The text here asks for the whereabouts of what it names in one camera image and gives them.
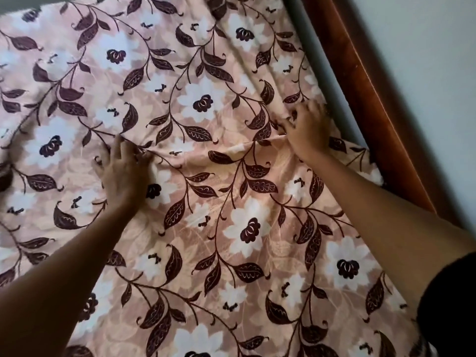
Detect person's right hand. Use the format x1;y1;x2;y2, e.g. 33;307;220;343
277;100;332;164

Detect person's left hand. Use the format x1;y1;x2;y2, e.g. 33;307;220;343
91;135;153;216

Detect dark wooden bed frame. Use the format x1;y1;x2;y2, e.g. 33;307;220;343
299;0;462;227

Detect white textured mattress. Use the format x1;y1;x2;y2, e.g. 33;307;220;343
281;0;369;149

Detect pink floral bed sheet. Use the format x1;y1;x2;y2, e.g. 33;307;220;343
0;0;438;357

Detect person's left forearm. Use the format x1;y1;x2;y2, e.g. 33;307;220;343
0;206;138;357

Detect person's right forearm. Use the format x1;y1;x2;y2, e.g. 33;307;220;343
303;150;476;320

